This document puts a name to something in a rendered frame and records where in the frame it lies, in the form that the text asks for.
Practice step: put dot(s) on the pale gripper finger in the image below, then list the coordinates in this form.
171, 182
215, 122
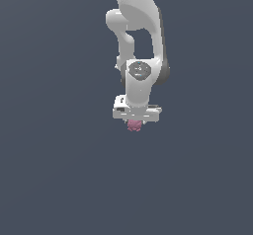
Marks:
126, 120
144, 122

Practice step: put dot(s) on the small pink lumpy object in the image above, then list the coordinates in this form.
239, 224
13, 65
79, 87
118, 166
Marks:
134, 125

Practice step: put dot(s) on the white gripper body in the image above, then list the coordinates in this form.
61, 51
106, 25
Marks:
136, 112

